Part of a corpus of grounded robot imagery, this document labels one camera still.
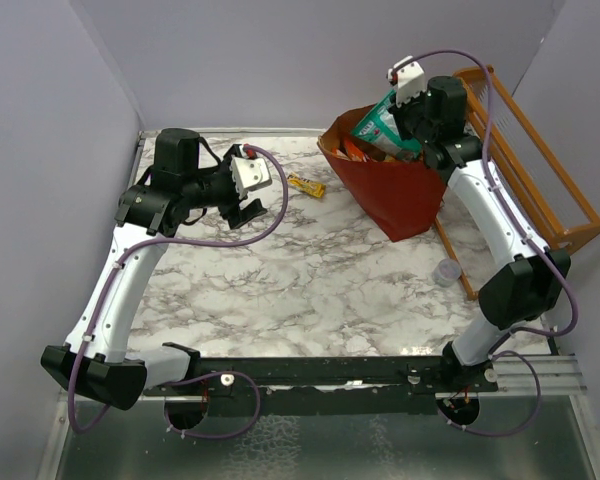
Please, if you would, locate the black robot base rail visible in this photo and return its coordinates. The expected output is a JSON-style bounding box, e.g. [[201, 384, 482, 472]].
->
[[145, 356, 497, 417]]

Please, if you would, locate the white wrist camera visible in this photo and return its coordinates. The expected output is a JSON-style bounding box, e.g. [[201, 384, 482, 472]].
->
[[230, 156, 272, 200], [387, 56, 427, 107]]

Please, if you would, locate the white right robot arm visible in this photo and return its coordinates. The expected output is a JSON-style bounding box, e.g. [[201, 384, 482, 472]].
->
[[389, 74, 571, 391]]

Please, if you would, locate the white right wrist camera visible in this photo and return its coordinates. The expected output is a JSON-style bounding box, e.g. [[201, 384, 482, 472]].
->
[[387, 56, 427, 107]]

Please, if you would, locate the teal Fox's mint candy bag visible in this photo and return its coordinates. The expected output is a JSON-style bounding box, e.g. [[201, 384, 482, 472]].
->
[[351, 91, 421, 160]]

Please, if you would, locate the yellow M&M's packet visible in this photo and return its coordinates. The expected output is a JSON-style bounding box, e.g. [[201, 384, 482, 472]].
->
[[286, 173, 326, 199]]

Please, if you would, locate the orange Fox's fruits candy bag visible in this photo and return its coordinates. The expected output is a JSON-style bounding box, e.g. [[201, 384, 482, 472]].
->
[[329, 148, 351, 161]]

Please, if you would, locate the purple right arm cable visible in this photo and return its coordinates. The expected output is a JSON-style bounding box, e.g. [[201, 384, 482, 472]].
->
[[387, 48, 580, 439]]

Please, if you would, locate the red brown paper bag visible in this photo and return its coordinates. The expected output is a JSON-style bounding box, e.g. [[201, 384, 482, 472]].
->
[[318, 106, 446, 242]]

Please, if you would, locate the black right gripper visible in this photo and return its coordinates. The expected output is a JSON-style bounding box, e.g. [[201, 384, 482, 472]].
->
[[385, 84, 434, 146]]

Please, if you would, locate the orange wooden rack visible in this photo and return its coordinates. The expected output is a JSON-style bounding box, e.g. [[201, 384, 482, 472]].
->
[[435, 66, 600, 301]]

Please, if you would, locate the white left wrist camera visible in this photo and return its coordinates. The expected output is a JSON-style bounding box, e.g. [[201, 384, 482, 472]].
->
[[230, 156, 272, 200]]

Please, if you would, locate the small purple lidded cup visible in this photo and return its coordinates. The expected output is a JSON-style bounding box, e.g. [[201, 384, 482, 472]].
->
[[432, 258, 462, 287]]

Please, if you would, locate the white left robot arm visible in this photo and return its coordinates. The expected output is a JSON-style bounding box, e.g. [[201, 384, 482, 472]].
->
[[41, 128, 272, 410]]

